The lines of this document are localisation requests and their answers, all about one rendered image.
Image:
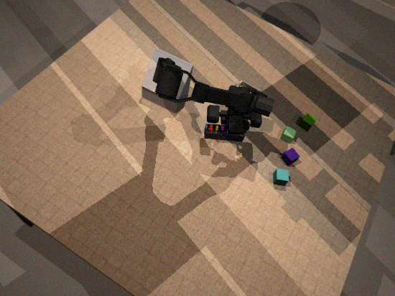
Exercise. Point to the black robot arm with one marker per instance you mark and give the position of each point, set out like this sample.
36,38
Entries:
168,77

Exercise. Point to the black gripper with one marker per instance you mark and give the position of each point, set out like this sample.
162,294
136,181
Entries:
213,114

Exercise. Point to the teal block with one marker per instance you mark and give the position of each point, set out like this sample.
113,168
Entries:
280,177

